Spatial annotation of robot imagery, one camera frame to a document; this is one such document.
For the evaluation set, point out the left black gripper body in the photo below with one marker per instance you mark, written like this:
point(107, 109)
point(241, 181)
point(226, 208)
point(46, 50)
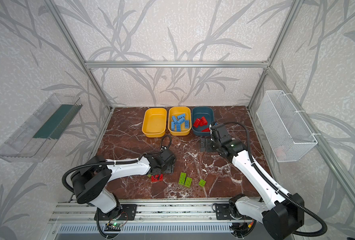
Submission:
point(168, 168)

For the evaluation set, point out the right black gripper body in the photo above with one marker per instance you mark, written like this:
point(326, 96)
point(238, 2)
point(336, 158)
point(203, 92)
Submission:
point(209, 144)

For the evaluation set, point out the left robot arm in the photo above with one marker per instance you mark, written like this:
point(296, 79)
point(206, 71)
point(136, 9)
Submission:
point(88, 182)

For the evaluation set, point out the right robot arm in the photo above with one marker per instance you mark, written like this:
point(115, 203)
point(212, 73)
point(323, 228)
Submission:
point(281, 213)

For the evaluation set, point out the teal plastic bin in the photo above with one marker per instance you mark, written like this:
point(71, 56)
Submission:
point(199, 112)

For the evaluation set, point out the middle yellow plastic bin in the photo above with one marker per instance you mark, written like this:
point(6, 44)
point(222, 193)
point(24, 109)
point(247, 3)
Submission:
point(175, 111)

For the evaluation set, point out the yellow plastic bin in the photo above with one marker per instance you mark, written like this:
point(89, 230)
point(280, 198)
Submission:
point(154, 122)
point(175, 111)

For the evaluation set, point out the small green lego brick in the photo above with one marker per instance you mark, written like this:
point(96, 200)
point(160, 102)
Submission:
point(202, 183)

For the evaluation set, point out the left yellow plastic bin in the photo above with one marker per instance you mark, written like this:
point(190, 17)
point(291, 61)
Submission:
point(154, 122)

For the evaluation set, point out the left circuit board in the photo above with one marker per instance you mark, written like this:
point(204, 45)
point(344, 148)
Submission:
point(114, 227)

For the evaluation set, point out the aluminium front rail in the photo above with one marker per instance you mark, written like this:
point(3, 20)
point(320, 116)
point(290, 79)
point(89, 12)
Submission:
point(190, 210)

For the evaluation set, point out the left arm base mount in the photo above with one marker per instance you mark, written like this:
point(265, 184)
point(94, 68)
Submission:
point(124, 212)

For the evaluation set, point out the white wire mesh basket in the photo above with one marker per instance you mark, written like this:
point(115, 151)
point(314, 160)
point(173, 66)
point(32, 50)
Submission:
point(289, 136)

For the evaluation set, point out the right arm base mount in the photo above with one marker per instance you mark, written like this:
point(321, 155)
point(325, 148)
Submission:
point(222, 212)

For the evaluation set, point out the clear plastic wall tray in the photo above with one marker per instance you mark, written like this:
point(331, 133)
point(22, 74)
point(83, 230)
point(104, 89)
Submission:
point(32, 142)

